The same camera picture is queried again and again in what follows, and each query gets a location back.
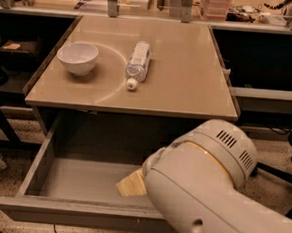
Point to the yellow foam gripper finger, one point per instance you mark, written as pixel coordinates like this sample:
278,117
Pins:
132,185

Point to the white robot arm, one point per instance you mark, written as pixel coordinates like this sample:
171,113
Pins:
193,183

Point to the grey open top drawer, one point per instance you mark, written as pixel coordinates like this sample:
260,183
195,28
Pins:
72,180

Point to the grey cabinet with tan top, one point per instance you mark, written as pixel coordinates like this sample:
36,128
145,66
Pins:
184,80

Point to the clear plastic water bottle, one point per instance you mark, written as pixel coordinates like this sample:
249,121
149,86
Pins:
137,67

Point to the white ceramic bowl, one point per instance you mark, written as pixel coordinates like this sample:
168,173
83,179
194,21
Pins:
78,58

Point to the black stand left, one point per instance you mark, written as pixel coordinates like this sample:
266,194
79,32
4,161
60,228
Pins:
13,142

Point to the black office chair base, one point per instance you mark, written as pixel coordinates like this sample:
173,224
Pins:
272,182

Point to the pink stacked trays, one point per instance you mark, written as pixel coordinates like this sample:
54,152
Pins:
214,9

